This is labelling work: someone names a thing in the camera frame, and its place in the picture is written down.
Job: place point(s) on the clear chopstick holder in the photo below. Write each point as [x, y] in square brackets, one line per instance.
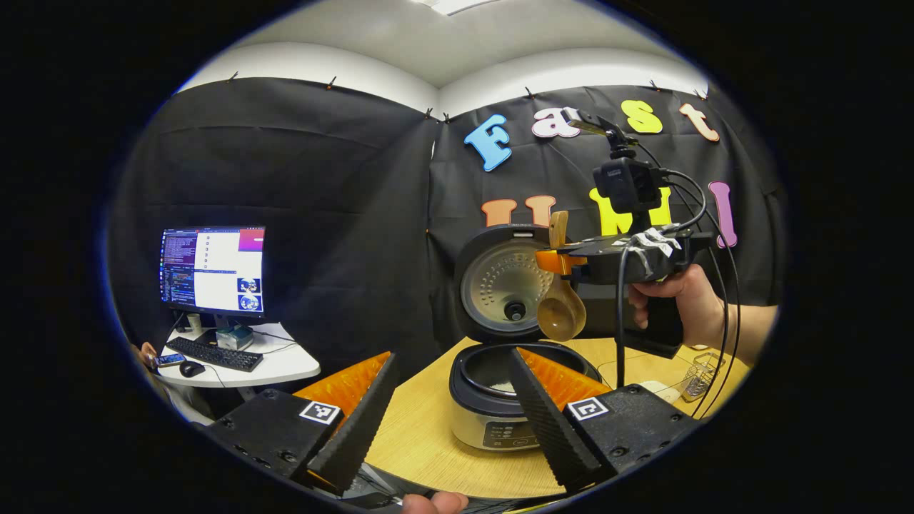
[700, 378]

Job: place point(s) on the black backdrop cloth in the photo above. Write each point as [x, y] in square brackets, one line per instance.
[343, 214]

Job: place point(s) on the white side table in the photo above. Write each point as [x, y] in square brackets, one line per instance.
[285, 364]

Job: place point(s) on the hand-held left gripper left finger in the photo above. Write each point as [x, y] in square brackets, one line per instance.
[360, 435]

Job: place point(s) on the computer monitor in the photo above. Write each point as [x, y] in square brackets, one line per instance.
[214, 271]

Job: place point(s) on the black keyboard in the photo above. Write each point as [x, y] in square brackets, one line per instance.
[214, 355]

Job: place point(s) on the ceiling light panel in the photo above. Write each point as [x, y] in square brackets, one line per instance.
[457, 6]

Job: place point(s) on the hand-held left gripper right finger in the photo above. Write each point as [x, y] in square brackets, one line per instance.
[543, 428]

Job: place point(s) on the small teal box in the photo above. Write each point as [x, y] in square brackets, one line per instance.
[235, 338]

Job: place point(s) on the black computer mouse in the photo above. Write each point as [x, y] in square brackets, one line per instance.
[191, 369]

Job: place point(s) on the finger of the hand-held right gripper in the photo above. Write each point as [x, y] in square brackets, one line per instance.
[560, 260]

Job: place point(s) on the smartphone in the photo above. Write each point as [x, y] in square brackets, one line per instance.
[170, 360]

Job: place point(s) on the black silver rice cooker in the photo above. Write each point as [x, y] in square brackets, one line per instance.
[493, 285]

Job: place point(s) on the wooden spoon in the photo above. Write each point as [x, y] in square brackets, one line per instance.
[560, 318]

